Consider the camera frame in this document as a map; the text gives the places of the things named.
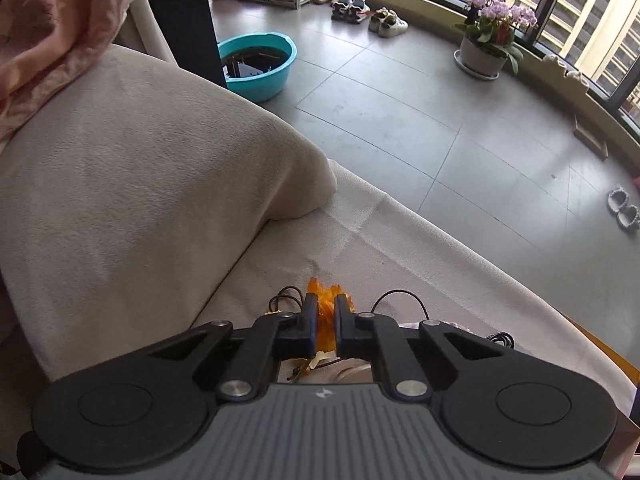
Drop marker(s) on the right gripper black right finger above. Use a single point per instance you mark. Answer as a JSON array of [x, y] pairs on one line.
[[409, 365]]

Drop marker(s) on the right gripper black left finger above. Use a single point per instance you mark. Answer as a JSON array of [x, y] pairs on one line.
[[238, 364]]

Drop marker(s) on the orange fabric piece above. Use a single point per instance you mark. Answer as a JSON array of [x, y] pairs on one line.
[[325, 341]]

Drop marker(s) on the beige covered sofa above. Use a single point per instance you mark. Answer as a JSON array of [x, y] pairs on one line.
[[143, 200]]

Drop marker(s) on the pink storage box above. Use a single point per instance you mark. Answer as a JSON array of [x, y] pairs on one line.
[[620, 450]]

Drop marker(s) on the white slippers pair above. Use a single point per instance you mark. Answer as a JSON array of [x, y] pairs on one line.
[[625, 213]]

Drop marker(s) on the teal plastic basin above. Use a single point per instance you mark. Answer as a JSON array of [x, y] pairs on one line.
[[257, 65]]

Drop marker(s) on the white sneakers pair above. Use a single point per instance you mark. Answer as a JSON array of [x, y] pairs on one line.
[[387, 24]]

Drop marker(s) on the potted pink orchid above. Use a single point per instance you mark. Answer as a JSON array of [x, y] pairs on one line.
[[488, 37]]

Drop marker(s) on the dark sneakers pair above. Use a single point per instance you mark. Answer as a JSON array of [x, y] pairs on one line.
[[349, 11]]

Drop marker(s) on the peach pink blanket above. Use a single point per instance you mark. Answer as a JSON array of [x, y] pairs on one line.
[[46, 45]]

